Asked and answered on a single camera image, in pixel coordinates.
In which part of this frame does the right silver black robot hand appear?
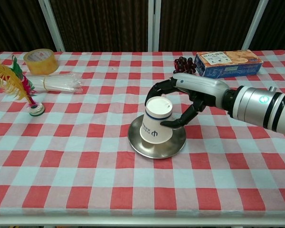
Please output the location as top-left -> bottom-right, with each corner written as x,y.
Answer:
146,72 -> 230,128

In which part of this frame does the white paper cup blue print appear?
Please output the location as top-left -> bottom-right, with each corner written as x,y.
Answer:
139,95 -> 174,145

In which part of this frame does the round steel plate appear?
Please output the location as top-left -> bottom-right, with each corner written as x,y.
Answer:
127,114 -> 187,160

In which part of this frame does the dark red grape bunch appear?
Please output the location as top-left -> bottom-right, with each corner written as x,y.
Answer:
172,56 -> 197,75

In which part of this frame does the orange blue cookie box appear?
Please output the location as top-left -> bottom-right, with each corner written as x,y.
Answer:
194,49 -> 264,79

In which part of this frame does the dark brown pleated curtain panel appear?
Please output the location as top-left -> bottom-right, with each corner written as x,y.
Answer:
159,0 -> 261,52
249,0 -> 285,51
0,0 -> 56,57
49,0 -> 149,53

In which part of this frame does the bagged white straw bundle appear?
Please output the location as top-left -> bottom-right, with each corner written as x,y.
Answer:
25,73 -> 84,94

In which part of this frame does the red white checkered tablecloth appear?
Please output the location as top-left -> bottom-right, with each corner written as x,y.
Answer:
0,50 -> 285,218

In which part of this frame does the clear packing tape roll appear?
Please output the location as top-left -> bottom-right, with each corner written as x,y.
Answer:
23,48 -> 58,76

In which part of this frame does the colourful feather shuttlecock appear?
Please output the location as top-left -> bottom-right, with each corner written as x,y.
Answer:
0,55 -> 46,117

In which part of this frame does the white partition frame post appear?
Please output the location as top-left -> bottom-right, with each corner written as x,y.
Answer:
38,0 -> 66,52
147,0 -> 162,52
241,0 -> 269,51

